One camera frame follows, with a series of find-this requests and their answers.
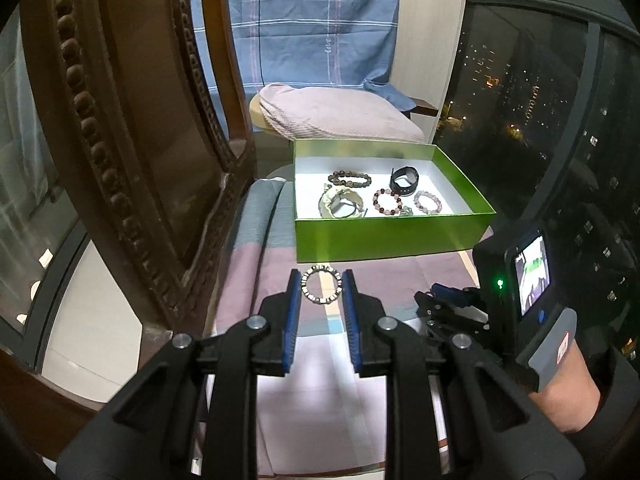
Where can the person's right forearm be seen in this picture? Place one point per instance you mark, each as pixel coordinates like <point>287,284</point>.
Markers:
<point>560,385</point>

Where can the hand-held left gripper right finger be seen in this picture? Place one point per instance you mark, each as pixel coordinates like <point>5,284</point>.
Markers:
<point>354,320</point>

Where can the pastel patchwork blanket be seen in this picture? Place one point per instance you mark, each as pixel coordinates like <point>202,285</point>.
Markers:
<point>320,400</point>

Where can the blue plaid cloth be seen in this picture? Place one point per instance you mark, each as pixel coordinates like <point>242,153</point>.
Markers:
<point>300,25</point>

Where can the carved wooden chair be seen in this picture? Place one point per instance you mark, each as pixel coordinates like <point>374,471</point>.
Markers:
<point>150,110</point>

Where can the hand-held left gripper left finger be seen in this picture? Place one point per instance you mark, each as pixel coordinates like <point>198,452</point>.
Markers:
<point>290,320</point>

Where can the black wristwatch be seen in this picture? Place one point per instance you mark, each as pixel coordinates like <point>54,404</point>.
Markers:
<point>402,185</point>

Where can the white cabinet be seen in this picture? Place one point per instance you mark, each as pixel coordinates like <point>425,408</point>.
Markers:
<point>430,35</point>

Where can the pink cushion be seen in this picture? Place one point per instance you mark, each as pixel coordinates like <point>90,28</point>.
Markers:
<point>340,110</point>

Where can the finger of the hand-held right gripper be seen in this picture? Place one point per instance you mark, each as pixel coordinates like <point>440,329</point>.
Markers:
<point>450,292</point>
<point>440,310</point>

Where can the green cardboard box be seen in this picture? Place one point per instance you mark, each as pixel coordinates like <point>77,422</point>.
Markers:
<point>380,237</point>

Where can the dark glass window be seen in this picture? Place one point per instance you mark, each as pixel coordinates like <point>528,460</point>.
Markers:
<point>525,85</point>

